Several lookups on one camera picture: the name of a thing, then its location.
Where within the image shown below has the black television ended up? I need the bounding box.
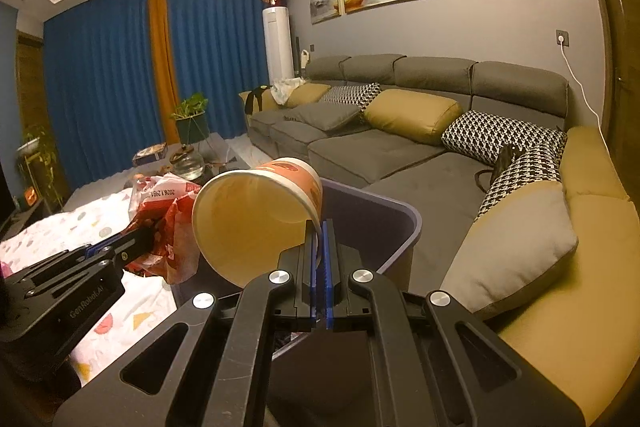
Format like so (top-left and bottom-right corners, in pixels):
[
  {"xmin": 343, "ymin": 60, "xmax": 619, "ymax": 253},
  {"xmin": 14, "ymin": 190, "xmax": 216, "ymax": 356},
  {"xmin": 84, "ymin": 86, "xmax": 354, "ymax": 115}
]
[{"xmin": 0, "ymin": 167, "xmax": 16, "ymax": 233}]

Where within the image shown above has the plant on stand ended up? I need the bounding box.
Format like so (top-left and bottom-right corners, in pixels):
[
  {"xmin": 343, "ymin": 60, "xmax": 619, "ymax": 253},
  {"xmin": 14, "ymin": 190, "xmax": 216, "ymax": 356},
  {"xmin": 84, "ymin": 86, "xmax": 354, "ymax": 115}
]
[{"xmin": 16, "ymin": 124, "xmax": 63, "ymax": 212}]

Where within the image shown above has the potted green plant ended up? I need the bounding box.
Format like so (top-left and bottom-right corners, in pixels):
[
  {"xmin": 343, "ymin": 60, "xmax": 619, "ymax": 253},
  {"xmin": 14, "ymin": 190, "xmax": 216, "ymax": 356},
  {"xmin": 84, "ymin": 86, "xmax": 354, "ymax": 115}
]
[{"xmin": 170, "ymin": 92, "xmax": 209, "ymax": 145}]

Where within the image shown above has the grey fabric cushion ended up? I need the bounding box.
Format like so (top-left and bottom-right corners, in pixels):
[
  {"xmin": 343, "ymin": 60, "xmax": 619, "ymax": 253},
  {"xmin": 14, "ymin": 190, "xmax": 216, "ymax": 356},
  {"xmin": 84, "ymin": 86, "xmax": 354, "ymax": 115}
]
[{"xmin": 440, "ymin": 181, "xmax": 578, "ymax": 320}]

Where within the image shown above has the dark coffee table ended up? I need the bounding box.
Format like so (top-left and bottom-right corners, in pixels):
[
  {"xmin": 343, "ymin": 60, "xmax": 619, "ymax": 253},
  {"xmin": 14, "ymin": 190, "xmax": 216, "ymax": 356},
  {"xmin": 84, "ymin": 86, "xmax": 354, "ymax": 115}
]
[{"xmin": 132, "ymin": 133, "xmax": 248, "ymax": 185}]

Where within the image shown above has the far patterned cushion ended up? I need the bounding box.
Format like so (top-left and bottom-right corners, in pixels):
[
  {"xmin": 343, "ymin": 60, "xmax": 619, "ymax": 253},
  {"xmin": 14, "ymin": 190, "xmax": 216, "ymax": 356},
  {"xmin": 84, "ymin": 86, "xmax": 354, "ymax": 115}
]
[{"xmin": 319, "ymin": 82, "xmax": 382, "ymax": 112}]

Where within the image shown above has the white charging cable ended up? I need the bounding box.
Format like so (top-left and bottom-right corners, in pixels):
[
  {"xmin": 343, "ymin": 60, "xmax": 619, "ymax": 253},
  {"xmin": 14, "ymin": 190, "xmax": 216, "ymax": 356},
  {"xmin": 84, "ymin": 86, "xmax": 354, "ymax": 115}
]
[{"xmin": 558, "ymin": 38, "xmax": 612, "ymax": 153}]

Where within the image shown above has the mustard leather cushion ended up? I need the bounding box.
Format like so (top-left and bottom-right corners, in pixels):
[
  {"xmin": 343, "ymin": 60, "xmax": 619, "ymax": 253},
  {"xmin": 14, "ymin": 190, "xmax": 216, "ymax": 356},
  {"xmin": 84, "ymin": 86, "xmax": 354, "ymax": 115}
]
[{"xmin": 364, "ymin": 89, "xmax": 463, "ymax": 145}]

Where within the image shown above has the dark purple-rimmed trash bin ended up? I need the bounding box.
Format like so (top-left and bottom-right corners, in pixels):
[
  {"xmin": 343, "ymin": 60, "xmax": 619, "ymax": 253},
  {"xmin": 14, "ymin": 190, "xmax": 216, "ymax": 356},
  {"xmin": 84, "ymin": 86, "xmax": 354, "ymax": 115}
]
[{"xmin": 167, "ymin": 181, "xmax": 428, "ymax": 426}]

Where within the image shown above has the grey sectional sofa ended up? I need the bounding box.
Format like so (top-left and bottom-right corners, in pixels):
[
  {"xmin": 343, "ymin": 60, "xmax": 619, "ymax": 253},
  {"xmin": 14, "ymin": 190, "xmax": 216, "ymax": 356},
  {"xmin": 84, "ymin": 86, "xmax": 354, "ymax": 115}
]
[{"xmin": 240, "ymin": 54, "xmax": 639, "ymax": 426}]

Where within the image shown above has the orange curtain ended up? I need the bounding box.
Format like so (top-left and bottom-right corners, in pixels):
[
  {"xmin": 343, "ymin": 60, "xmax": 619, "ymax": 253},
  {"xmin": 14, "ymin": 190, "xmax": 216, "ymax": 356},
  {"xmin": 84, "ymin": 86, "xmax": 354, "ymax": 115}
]
[{"xmin": 148, "ymin": 0, "xmax": 180, "ymax": 144}]

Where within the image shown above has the blue curtain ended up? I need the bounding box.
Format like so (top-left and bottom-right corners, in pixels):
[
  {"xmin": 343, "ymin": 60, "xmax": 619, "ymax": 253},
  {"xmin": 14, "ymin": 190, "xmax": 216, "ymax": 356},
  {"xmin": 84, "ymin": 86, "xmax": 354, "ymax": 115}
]
[{"xmin": 44, "ymin": 0, "xmax": 268, "ymax": 188}]

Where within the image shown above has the houndstooth cushion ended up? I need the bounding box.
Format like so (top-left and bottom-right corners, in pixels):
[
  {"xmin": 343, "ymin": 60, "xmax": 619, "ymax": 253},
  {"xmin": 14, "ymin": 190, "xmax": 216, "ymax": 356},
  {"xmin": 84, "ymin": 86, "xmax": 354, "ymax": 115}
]
[{"xmin": 475, "ymin": 143, "xmax": 562, "ymax": 221}]

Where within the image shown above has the far mustard cushion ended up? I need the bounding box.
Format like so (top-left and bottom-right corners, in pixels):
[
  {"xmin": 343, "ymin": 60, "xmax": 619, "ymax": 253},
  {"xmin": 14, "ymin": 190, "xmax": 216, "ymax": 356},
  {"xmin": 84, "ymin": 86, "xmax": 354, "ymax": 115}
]
[{"xmin": 285, "ymin": 82, "xmax": 332, "ymax": 108}]

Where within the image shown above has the wall socket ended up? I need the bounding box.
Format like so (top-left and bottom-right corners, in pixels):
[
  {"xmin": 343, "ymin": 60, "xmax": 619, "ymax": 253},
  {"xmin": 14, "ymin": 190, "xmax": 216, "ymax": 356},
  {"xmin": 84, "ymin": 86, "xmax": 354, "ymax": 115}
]
[{"xmin": 555, "ymin": 29, "xmax": 570, "ymax": 46}]

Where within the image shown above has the white standing air conditioner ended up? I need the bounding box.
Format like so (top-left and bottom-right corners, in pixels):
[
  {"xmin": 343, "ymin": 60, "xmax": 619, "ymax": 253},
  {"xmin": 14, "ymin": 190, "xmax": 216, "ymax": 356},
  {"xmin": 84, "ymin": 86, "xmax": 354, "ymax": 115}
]
[{"xmin": 262, "ymin": 6, "xmax": 294, "ymax": 84}]

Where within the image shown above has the flat grey cushion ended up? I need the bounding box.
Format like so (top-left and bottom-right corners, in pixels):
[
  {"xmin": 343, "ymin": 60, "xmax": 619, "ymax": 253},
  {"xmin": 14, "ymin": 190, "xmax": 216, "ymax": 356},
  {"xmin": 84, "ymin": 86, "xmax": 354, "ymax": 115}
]
[{"xmin": 285, "ymin": 102, "xmax": 360, "ymax": 133}]

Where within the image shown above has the black white patterned cushion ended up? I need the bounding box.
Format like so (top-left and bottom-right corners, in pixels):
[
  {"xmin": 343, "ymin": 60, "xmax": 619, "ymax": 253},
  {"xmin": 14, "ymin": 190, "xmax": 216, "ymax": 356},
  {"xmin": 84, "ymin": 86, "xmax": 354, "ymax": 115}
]
[{"xmin": 442, "ymin": 110, "xmax": 567, "ymax": 166}]

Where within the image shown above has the patterned white tablecloth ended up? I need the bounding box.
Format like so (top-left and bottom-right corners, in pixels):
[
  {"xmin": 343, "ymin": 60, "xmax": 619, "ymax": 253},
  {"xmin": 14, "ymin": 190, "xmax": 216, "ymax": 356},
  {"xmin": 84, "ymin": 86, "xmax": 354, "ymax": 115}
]
[{"xmin": 1, "ymin": 190, "xmax": 177, "ymax": 384}]

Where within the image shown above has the red white plastic bag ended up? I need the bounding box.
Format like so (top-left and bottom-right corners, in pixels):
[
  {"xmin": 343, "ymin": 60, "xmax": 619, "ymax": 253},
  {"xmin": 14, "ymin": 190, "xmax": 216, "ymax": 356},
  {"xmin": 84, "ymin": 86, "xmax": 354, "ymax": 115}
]
[{"xmin": 125, "ymin": 173, "xmax": 201, "ymax": 285}]

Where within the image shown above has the glass teapot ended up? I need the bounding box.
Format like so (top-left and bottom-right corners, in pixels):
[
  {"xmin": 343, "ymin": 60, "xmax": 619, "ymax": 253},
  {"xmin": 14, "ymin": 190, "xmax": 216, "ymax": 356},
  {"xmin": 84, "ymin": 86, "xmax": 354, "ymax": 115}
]
[{"xmin": 169, "ymin": 145, "xmax": 205, "ymax": 181}]

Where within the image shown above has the large paper cup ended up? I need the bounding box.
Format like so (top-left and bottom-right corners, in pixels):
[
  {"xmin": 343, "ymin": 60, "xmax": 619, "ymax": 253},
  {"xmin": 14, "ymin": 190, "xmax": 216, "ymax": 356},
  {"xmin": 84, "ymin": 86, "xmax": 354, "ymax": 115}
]
[{"xmin": 192, "ymin": 157, "xmax": 323, "ymax": 288}]

